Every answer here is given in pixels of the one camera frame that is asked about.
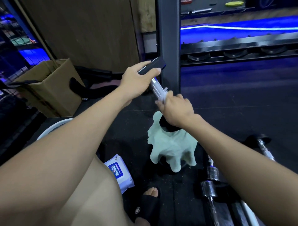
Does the black headed chrome handle dumbbell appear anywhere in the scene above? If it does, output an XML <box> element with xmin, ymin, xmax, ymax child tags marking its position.
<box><xmin>137</xmin><ymin>57</ymin><xmax>183</xmax><ymax>133</ymax></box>
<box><xmin>230</xmin><ymin>200</ymin><xmax>261</xmax><ymax>226</ymax></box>
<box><xmin>246</xmin><ymin>134</ymin><xmax>276</xmax><ymax>161</ymax></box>

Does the steel barbell bar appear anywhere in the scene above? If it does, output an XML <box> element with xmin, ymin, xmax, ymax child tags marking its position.
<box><xmin>181</xmin><ymin>8</ymin><xmax>213</xmax><ymax>15</ymax></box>

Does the person's left hand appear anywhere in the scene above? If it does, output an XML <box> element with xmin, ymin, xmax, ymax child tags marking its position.
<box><xmin>119</xmin><ymin>60</ymin><xmax>161</xmax><ymax>107</ymax></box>

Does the white rimmed basin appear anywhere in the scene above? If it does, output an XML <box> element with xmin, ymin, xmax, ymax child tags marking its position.
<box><xmin>36</xmin><ymin>118</ymin><xmax>74</xmax><ymax>141</ymax></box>

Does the dark metal rack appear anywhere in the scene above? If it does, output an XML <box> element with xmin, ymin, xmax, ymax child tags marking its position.
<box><xmin>180</xmin><ymin>31</ymin><xmax>298</xmax><ymax>67</ymax></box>

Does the thin wooden stick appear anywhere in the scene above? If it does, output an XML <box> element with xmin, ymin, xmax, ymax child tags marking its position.
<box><xmin>14</xmin><ymin>0</ymin><xmax>60</xmax><ymax>68</ymax></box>

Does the person's right forearm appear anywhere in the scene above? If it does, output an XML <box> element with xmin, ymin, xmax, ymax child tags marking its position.
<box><xmin>184</xmin><ymin>116</ymin><xmax>298</xmax><ymax>226</ymax></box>

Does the light green cloth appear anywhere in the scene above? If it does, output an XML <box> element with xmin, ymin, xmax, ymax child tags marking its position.
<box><xmin>147</xmin><ymin>111</ymin><xmax>198</xmax><ymax>173</ymax></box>

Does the person's left leg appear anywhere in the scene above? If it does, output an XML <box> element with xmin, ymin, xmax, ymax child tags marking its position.
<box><xmin>53</xmin><ymin>156</ymin><xmax>131</xmax><ymax>226</ymax></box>

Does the black left sandal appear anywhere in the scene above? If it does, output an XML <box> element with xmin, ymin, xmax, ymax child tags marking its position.
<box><xmin>130</xmin><ymin>186</ymin><xmax>162</xmax><ymax>223</ymax></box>

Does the white wet wipe sheet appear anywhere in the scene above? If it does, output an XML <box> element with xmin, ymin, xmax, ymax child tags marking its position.
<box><xmin>155</xmin><ymin>87</ymin><xmax>169</xmax><ymax>104</ymax></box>

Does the black strap handle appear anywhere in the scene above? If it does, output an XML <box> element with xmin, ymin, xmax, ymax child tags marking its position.
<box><xmin>0</xmin><ymin>80</ymin><xmax>42</xmax><ymax>89</ymax></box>

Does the person's left forearm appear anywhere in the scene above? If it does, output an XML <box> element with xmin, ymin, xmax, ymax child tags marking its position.
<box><xmin>0</xmin><ymin>87</ymin><xmax>133</xmax><ymax>226</ymax></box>

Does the black padded bench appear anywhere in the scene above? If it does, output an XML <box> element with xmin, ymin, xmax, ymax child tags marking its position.
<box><xmin>69</xmin><ymin>66</ymin><xmax>124</xmax><ymax>101</ymax></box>

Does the person's right hand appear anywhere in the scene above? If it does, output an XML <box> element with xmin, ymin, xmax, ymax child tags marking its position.
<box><xmin>155</xmin><ymin>91</ymin><xmax>204</xmax><ymax>130</ymax></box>

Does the large chrome dumbbell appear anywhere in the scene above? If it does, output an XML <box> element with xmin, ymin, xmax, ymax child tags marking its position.
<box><xmin>200</xmin><ymin>181</ymin><xmax>220</xmax><ymax>226</ymax></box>

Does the glowing white light strip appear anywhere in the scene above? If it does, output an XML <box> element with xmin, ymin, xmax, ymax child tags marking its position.
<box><xmin>180</xmin><ymin>24</ymin><xmax>298</xmax><ymax>31</ymax></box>

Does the small chrome dumbbell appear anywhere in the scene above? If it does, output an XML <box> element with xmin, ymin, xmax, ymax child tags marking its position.
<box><xmin>206</xmin><ymin>155</ymin><xmax>220</xmax><ymax>182</ymax></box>

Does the row of black bumper plates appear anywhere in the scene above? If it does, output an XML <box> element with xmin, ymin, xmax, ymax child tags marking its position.
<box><xmin>246</xmin><ymin>0</ymin><xmax>298</xmax><ymax>9</ymax></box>

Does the brown cardboard box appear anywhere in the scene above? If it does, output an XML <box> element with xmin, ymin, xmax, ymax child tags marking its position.
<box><xmin>13</xmin><ymin>58</ymin><xmax>85</xmax><ymax>118</ymax></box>

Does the white blue wet wipes pack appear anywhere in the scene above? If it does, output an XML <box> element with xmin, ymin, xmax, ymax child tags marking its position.
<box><xmin>104</xmin><ymin>154</ymin><xmax>135</xmax><ymax>194</ymax></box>

